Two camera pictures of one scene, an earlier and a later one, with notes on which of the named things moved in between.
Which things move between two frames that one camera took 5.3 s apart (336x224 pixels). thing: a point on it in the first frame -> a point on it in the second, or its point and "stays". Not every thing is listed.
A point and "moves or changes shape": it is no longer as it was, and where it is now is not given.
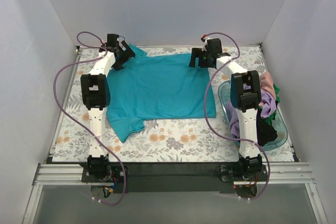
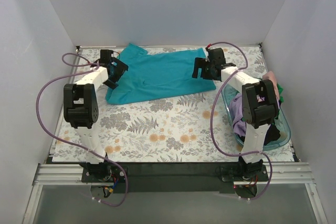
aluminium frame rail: (282, 173) stays
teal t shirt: (154, 86) moves or changes shape
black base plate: (173, 178) stays
